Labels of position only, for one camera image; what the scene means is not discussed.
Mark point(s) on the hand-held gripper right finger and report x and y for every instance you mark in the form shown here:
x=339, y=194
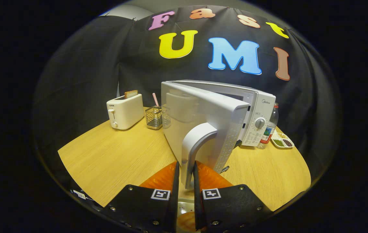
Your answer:
x=197, y=194

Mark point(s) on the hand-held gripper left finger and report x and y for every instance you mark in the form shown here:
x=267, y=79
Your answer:
x=175, y=194

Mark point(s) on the golden bread bun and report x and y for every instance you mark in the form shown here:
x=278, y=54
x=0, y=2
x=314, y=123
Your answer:
x=188, y=222

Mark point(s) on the white microwave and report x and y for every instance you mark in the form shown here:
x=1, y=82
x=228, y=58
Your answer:
x=203, y=110

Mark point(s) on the cream toaster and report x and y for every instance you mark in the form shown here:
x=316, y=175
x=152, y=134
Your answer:
x=125, y=111

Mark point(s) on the clear plastic water bottle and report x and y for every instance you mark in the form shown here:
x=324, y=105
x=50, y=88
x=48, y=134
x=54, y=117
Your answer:
x=269, y=129

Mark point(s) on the pink striped straw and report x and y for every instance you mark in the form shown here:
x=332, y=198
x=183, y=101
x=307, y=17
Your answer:
x=155, y=99

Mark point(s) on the divided snack dish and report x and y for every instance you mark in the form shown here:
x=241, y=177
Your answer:
x=282, y=141

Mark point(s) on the toast slice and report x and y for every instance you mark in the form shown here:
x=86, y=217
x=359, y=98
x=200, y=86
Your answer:
x=131, y=94

